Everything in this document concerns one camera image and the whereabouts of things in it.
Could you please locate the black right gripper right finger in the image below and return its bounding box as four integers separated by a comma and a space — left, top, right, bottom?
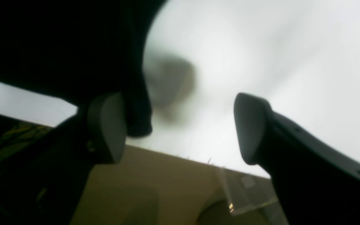
234, 93, 360, 225

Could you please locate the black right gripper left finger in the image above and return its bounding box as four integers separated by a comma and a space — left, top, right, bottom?
0, 93, 127, 225

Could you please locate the black T-shirt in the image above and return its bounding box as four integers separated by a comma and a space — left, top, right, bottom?
0, 0, 166, 137

